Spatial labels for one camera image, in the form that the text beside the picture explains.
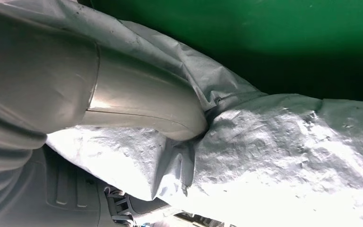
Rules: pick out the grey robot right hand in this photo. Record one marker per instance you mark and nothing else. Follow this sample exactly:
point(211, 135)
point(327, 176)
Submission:
point(122, 94)

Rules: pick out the green conveyor belt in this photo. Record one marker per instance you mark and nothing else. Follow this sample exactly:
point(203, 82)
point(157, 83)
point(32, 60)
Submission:
point(263, 31)

